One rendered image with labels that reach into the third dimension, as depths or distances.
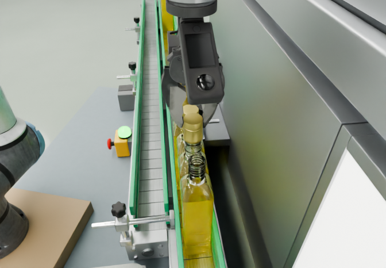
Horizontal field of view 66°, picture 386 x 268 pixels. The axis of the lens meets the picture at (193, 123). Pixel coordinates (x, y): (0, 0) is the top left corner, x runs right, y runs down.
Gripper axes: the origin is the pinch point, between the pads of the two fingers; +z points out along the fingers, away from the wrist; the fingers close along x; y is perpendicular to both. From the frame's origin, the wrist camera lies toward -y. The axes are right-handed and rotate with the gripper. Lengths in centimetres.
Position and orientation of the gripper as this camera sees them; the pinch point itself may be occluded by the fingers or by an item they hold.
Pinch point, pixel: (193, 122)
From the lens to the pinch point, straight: 51.3
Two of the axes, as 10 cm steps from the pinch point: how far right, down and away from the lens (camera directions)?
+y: -1.1, -6.2, 7.7
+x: -9.9, 0.7, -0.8
